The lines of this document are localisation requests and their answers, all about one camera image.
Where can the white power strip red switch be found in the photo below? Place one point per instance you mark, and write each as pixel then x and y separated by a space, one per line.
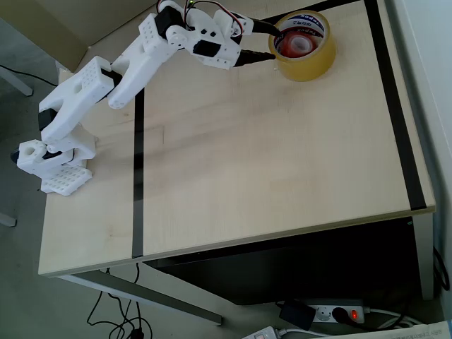
pixel 326 314

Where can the yellow tape roll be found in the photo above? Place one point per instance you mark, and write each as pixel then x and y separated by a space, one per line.
pixel 307 69

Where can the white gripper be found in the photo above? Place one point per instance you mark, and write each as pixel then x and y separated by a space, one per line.
pixel 236 53

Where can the grey metal table leg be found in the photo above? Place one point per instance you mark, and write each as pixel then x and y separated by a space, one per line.
pixel 423 254

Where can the black round plug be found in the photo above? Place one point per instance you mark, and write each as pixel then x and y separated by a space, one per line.
pixel 340 315

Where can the red tape roll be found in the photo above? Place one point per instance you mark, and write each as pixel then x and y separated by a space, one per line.
pixel 300 44

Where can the grey metal table bar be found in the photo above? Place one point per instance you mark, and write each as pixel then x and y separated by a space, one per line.
pixel 152 293

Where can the white perforated base plate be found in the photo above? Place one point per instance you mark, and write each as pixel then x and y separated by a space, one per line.
pixel 65 180

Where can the black power adapter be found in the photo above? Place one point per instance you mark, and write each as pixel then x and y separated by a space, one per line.
pixel 296 314

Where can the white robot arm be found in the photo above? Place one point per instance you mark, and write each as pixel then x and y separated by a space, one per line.
pixel 81 95

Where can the wide black tape strip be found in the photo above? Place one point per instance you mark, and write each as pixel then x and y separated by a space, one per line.
pixel 395 106

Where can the white furniture leg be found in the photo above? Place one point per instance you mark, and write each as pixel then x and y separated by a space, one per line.
pixel 7 219

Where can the small white power strip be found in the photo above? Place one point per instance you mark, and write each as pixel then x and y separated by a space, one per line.
pixel 263 333

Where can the black module with green LED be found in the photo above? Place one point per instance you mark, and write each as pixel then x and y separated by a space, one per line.
pixel 191 3

